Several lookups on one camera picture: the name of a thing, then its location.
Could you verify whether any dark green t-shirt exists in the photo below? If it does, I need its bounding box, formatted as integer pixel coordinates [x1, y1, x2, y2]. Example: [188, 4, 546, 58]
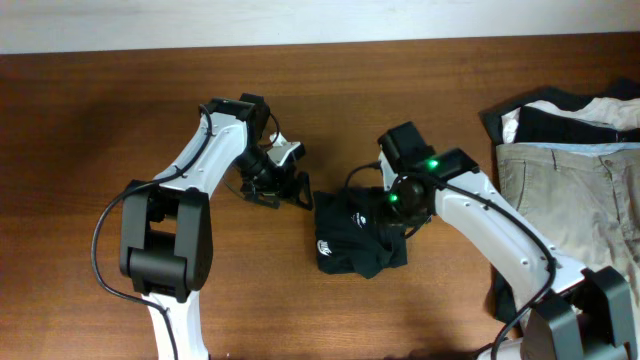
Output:
[313, 189, 408, 279]

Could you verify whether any white garment in pile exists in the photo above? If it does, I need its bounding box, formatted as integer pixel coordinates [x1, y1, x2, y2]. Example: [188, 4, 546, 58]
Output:
[501, 97, 639, 143]

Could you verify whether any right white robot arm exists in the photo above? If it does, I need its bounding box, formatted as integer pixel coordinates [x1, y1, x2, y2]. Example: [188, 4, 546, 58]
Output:
[376, 122, 639, 360]

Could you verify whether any black garment in pile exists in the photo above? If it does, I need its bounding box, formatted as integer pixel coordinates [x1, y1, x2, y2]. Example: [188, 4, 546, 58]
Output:
[480, 78, 639, 145]

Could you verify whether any light blue garment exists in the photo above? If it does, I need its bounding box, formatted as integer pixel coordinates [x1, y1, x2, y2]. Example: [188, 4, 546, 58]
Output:
[528, 142, 640, 157]

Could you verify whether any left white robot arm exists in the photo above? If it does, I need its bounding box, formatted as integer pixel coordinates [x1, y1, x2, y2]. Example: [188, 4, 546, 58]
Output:
[119, 93, 313, 359]

